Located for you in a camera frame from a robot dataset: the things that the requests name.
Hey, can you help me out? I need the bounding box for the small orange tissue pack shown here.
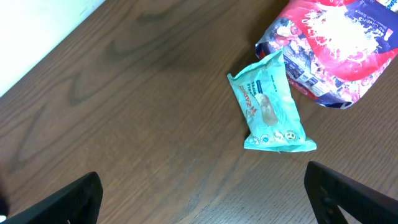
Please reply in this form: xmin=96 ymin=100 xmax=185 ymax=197
xmin=385 ymin=0 xmax=398 ymax=12

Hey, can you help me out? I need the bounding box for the red purple pad package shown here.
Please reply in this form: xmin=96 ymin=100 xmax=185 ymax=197
xmin=256 ymin=0 xmax=397 ymax=109

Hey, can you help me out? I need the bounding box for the teal wet wipes packet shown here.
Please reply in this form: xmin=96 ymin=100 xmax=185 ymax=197
xmin=227 ymin=50 xmax=317 ymax=152

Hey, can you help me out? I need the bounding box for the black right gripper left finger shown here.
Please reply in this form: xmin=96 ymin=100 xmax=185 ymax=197
xmin=1 ymin=172 xmax=103 ymax=224

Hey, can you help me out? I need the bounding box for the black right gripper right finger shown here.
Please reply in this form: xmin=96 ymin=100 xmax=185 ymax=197
xmin=304 ymin=161 xmax=397 ymax=224

